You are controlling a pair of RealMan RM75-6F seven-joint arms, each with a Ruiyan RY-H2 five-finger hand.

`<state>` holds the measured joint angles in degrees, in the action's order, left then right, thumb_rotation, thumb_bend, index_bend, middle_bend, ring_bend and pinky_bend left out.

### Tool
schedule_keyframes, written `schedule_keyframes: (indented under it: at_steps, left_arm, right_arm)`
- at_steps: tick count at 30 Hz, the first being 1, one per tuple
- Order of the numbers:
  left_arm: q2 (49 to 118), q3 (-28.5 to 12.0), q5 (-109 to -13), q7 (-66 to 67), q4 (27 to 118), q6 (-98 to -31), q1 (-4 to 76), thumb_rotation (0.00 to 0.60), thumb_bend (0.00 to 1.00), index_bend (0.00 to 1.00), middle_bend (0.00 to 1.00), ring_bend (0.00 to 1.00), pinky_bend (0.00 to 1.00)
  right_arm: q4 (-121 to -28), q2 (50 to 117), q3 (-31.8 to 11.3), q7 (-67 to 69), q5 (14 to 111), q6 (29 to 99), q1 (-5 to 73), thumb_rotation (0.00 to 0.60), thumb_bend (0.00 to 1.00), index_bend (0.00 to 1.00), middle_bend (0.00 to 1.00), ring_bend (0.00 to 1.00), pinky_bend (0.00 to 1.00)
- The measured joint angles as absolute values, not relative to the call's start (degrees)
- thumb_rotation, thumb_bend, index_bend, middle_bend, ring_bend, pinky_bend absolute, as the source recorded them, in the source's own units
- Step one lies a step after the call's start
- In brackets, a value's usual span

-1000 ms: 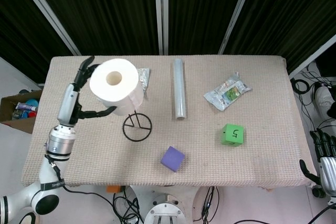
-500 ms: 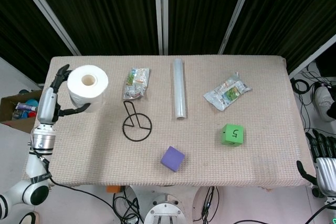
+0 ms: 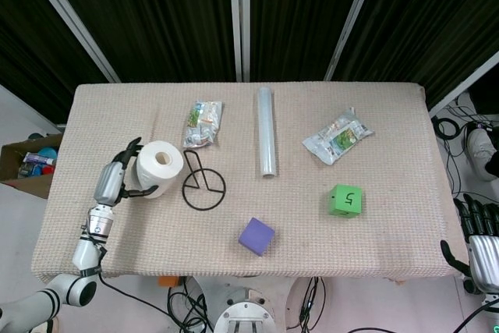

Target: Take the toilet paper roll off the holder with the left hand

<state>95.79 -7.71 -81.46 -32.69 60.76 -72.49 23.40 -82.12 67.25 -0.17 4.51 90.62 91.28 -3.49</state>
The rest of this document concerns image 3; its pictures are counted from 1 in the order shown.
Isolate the black cable bundle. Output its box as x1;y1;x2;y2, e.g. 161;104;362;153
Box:
431;93;499;209
298;276;327;333
166;276;215;333

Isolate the blue round item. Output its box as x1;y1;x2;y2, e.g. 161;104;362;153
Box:
38;145;59;161

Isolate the purple foam cube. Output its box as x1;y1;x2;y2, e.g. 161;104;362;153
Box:
238;217;276;258

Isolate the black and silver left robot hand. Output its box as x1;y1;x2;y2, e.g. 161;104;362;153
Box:
93;136;160;207

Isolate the crumpled snack bag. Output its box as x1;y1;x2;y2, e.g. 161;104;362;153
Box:
302;106;374;165
182;99;223;150

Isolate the black wire stand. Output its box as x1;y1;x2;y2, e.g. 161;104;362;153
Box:
181;149;227;211

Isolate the clear cling film roll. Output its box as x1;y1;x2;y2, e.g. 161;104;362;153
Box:
256;86;280;179

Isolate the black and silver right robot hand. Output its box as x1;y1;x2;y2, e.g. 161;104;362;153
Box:
440;192;499;293

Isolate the green numbered foam cube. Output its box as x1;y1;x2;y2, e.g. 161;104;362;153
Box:
327;183;363;218

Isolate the dark pleated curtain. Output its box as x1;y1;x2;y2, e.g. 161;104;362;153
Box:
337;0;499;106
249;0;370;83
0;0;112;126
38;0;237;83

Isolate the white sneaker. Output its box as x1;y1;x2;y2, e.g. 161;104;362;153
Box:
467;126;499;182

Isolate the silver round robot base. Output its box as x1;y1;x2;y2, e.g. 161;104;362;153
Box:
213;301;276;333

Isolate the grey metal partition post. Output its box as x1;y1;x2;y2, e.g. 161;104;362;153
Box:
228;0;252;83
427;51;499;118
17;0;121;84
324;0;383;81

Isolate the beige waffle-weave tablecloth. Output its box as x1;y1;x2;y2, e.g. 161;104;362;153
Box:
30;81;471;283

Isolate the brown cardboard box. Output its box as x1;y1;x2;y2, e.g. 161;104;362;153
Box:
0;133;63;200

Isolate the white toilet paper roll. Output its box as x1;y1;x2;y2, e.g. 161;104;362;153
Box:
134;140;185;200

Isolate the white and purple tube box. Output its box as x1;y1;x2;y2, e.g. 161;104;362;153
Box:
22;152;55;165

